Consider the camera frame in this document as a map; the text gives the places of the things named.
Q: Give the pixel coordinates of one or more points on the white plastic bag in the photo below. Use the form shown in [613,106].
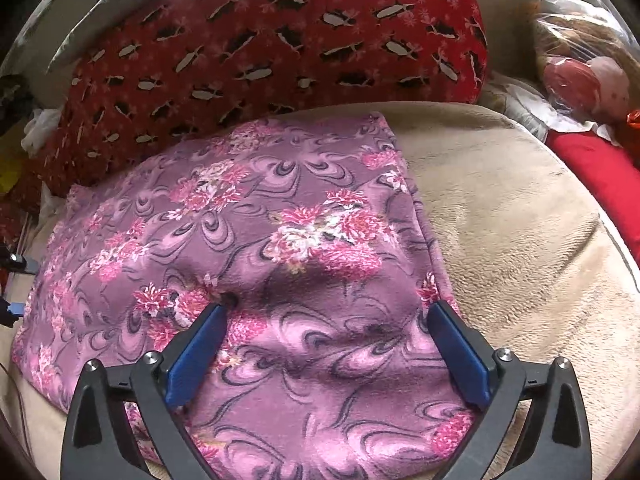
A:
[40,130]

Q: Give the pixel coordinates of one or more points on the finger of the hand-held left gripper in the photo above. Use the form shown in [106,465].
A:
[11,309]
[15,262]

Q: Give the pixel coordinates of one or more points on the red star-print cloth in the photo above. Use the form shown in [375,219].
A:
[15,210]

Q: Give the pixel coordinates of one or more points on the grey pillow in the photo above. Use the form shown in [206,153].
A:
[90,25]

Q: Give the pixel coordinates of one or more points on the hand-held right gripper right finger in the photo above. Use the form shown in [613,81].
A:
[460,360]

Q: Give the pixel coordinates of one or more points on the orange wrapper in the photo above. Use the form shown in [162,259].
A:
[634,121]

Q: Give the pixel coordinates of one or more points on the red fish-print pillow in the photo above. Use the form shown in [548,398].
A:
[280,50]

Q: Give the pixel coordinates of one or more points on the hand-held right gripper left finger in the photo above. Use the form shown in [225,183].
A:
[195,360]

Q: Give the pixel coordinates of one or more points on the red cushion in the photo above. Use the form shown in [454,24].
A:
[600,180]

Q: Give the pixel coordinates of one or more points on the beige fleece blanket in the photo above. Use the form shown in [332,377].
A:
[525,260]

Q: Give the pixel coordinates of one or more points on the doll in clear plastic bag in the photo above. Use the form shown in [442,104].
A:
[590,70]

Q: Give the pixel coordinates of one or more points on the purple floral shirt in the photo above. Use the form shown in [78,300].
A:
[300,270]

